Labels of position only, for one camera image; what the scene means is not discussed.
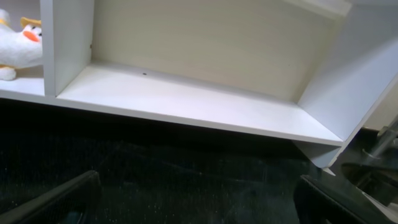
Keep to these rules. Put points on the white shelf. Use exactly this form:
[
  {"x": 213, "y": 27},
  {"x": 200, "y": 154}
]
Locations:
[{"x": 199, "y": 102}]

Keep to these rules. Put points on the steel sink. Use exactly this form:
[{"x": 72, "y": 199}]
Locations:
[{"x": 373, "y": 177}]

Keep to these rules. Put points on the white plush duck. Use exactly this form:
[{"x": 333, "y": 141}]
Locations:
[{"x": 15, "y": 49}]

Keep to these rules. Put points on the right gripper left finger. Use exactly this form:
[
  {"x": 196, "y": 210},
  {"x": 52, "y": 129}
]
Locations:
[{"x": 62, "y": 202}]

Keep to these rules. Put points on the steel tap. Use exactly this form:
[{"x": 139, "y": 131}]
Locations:
[{"x": 384, "y": 141}]

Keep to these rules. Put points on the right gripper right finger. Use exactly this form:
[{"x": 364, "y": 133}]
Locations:
[{"x": 323, "y": 205}]

